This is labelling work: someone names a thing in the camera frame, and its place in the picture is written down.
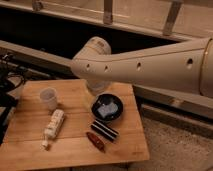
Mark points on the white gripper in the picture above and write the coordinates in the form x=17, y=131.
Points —
x=96, y=87

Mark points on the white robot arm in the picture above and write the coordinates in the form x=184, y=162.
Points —
x=185, y=66

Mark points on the black bowl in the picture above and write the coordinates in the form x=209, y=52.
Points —
x=106, y=99

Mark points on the black white striped box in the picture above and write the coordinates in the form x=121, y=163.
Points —
x=104, y=130

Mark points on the translucent plastic cup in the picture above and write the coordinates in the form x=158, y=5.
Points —
x=48, y=97

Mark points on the dark red oblong object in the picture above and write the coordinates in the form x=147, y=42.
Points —
x=96, y=141

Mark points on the wooden board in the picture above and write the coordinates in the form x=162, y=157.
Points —
x=22, y=145

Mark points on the white tube bottle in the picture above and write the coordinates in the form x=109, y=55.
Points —
x=52, y=128

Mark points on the metal frame rail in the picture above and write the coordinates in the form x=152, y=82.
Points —
x=169, y=19

